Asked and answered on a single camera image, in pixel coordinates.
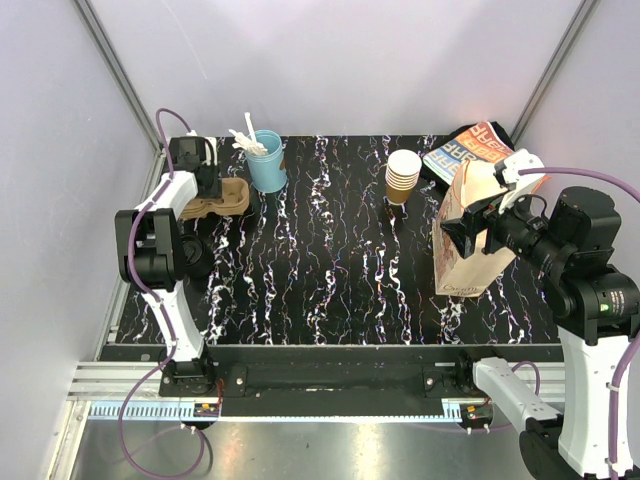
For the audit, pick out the aluminium corner post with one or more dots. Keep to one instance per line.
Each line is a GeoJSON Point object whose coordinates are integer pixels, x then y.
{"type": "Point", "coordinates": [92, 23]}
{"type": "Point", "coordinates": [577, 24]}

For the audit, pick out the stack of black lids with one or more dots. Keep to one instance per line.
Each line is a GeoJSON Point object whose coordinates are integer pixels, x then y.
{"type": "Point", "coordinates": [198, 255]}

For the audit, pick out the blue cup with stirrers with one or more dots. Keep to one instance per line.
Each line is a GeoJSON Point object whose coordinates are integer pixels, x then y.
{"type": "Point", "coordinates": [267, 172]}

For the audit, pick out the right aluminium corner post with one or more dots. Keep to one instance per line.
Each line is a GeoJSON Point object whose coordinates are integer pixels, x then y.
{"type": "Point", "coordinates": [577, 24]}

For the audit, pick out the brown paper takeout bag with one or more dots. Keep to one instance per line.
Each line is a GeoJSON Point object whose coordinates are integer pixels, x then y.
{"type": "Point", "coordinates": [455, 276]}

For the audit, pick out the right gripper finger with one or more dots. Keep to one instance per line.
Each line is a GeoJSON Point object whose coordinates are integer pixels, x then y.
{"type": "Point", "coordinates": [463, 234]}
{"type": "Point", "coordinates": [474, 219]}

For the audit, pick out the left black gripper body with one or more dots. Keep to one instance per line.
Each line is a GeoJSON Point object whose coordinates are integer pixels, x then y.
{"type": "Point", "coordinates": [213, 178]}

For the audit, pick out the stack of paper cups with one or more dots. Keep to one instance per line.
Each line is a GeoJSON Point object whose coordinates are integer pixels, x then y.
{"type": "Point", "coordinates": [402, 173]}

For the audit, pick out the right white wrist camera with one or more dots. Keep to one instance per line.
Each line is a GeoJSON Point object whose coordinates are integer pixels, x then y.
{"type": "Point", "coordinates": [508, 174]}

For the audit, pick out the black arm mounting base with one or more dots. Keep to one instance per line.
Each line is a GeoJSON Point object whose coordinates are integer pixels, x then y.
{"type": "Point", "coordinates": [413, 372]}

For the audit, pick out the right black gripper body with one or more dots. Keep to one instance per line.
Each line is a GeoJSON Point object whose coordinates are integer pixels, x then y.
{"type": "Point", "coordinates": [530, 239]}

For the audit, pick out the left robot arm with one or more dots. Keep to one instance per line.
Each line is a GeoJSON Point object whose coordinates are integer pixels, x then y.
{"type": "Point", "coordinates": [152, 258]}

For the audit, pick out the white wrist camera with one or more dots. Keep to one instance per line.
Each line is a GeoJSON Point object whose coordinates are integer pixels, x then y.
{"type": "Point", "coordinates": [508, 174]}
{"type": "Point", "coordinates": [203, 148]}

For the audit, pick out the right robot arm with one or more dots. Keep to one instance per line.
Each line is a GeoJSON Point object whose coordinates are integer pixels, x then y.
{"type": "Point", "coordinates": [596, 310]}

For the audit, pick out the left aluminium corner post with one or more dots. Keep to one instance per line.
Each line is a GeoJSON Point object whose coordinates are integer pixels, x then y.
{"type": "Point", "coordinates": [92, 23]}

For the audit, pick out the aluminium frame rail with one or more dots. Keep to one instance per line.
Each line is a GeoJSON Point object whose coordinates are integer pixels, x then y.
{"type": "Point", "coordinates": [132, 391]}

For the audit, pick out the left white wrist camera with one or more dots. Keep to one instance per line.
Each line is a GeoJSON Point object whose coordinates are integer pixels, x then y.
{"type": "Point", "coordinates": [203, 148]}

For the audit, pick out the cardboard cup carrier stack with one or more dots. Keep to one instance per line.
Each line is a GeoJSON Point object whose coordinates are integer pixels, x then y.
{"type": "Point", "coordinates": [234, 201]}

